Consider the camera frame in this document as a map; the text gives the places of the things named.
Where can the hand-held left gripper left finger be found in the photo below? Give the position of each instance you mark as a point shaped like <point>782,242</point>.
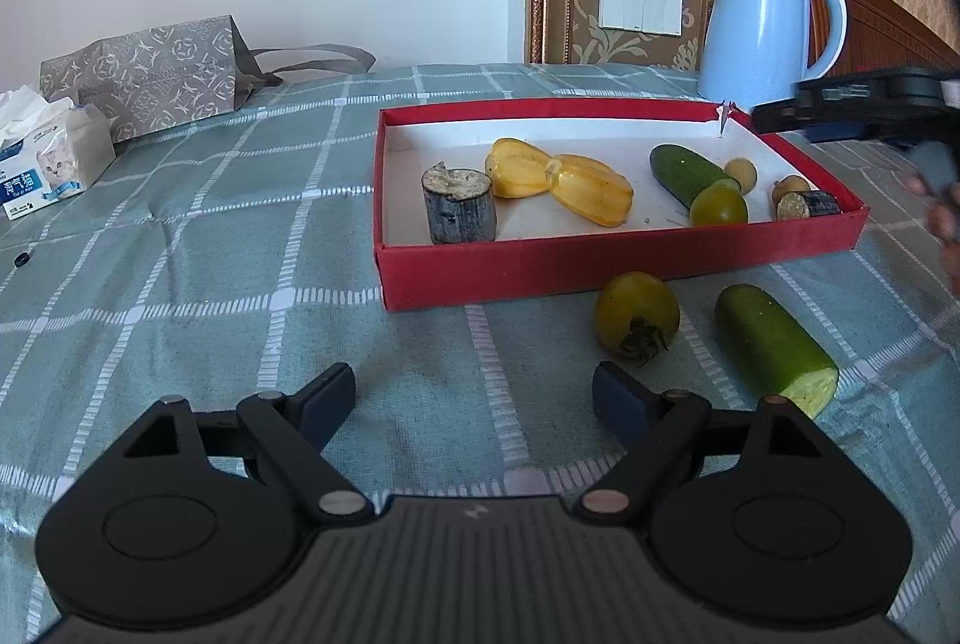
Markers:
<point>330,400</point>

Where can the light blue electric kettle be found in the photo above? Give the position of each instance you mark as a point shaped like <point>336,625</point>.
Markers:
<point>757,36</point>

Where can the cut green cucumber piece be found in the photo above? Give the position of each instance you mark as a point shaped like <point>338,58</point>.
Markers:
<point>769,344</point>

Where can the white wall switch panel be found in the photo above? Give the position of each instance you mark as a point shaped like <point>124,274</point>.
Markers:
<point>641,5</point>

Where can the whole green cucumber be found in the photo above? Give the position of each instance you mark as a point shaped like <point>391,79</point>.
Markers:
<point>679,167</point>

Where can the large dark sugarcane piece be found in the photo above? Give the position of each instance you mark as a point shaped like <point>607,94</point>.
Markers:
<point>459,209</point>

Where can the tissue pack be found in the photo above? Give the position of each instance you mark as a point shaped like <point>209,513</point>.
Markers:
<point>45,164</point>

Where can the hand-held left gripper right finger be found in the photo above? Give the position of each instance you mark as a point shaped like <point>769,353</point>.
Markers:
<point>619,400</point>

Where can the grey patterned gift bag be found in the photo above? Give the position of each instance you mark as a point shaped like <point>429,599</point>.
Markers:
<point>150,74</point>

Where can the wooden headboard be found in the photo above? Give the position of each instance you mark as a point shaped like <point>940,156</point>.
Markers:
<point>885,29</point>

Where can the small round yellow fruit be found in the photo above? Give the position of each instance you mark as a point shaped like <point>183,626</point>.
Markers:
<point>791,188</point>
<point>742,173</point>

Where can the green checked tablecloth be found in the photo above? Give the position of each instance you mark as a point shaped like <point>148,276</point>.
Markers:
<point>225,239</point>

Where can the green tomato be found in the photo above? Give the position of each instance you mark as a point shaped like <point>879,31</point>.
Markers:
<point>718,207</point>
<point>637,314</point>

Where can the person's right hand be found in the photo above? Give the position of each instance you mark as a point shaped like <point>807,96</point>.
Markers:
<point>945,224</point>

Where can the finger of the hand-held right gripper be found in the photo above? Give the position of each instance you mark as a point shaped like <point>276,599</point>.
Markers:
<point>776,117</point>

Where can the yellow fruit piece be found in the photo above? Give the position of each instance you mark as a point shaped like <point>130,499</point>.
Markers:
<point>592,190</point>
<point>517,167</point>

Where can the small dark sugarcane piece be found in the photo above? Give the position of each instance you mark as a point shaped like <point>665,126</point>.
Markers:
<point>814,205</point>

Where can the red shallow cardboard box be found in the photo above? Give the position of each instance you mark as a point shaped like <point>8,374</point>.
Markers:
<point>525,273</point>

